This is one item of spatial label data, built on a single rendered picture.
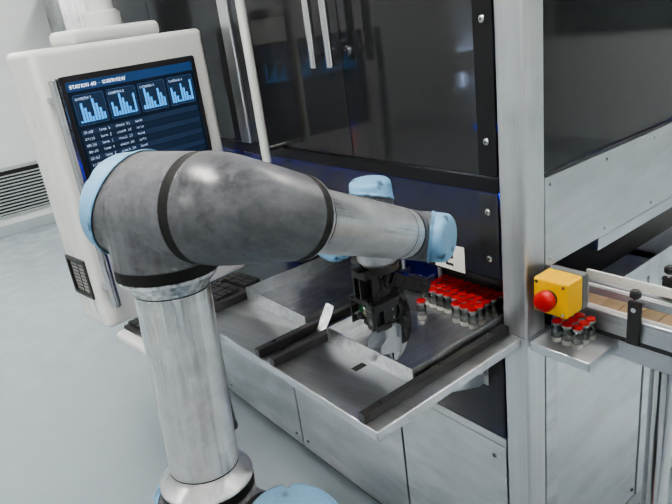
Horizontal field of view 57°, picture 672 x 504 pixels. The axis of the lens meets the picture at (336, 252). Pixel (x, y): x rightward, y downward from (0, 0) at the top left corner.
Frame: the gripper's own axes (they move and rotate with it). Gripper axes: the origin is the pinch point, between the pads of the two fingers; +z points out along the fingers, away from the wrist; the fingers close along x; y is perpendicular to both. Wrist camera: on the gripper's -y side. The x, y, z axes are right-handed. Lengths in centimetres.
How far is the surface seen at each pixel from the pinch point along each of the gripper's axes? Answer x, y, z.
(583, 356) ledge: 23.8, -25.7, 3.9
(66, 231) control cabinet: -95, 31, -16
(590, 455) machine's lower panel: 12, -50, 49
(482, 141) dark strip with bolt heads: 2.9, -24.5, -36.1
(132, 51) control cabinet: -89, 3, -59
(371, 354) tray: -5.5, 1.9, 1.6
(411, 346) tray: -4.0, -7.6, 3.7
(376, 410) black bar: 8.1, 13.2, 2.3
